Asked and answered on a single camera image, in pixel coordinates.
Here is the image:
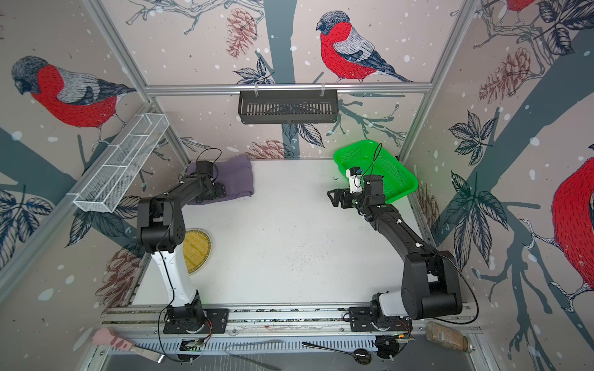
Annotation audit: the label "pink handled spatula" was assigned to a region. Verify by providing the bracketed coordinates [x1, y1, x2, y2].
[91, 328, 166, 363]

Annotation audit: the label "yellow round woven mat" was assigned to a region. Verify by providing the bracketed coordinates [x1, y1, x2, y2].
[183, 229, 212, 275]

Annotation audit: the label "white mesh wall shelf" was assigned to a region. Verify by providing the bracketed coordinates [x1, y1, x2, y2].
[74, 113, 170, 213]

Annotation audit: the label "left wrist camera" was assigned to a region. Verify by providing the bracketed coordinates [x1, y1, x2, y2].
[193, 160, 219, 180]

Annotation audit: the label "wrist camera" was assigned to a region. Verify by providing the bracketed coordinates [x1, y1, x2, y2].
[193, 160, 219, 180]
[345, 166, 363, 193]

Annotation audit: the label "green plastic basket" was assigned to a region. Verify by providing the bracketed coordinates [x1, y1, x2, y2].
[334, 140, 419, 203]

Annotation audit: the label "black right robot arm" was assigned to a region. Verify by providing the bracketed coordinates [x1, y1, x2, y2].
[327, 176, 463, 329]

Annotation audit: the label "black spoon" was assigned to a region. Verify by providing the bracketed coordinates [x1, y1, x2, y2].
[302, 342, 372, 365]

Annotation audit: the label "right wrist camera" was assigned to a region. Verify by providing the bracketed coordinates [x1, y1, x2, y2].
[345, 166, 363, 193]

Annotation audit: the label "horizontal aluminium frame bar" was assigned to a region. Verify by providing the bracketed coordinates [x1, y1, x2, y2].
[144, 83, 433, 97]

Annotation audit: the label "black hanging wire basket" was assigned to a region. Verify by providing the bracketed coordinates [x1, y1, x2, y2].
[238, 90, 339, 125]

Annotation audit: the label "purple trousers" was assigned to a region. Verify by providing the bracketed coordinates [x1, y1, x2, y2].
[189, 154, 255, 205]

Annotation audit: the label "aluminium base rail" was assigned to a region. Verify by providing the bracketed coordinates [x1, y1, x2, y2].
[99, 303, 479, 358]

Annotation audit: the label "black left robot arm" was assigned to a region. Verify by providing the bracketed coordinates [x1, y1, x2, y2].
[137, 174, 229, 335]

